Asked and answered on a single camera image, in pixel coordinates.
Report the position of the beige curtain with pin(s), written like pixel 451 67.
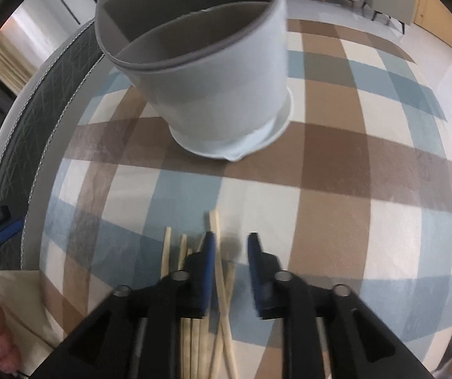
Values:
pixel 9 67

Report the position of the pile of wooden chopsticks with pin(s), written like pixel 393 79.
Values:
pixel 196 347

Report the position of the beige cloth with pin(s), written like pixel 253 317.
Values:
pixel 28 308

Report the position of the white wardrobe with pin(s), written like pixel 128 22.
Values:
pixel 44 15

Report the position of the wooden door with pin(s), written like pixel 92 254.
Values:
pixel 439 15

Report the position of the grey quilted mattress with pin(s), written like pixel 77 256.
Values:
pixel 32 126

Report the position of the grey utensil holder cup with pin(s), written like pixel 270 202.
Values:
pixel 210 98

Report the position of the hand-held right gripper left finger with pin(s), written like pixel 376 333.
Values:
pixel 210 254

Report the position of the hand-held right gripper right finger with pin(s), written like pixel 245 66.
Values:
pixel 254 260

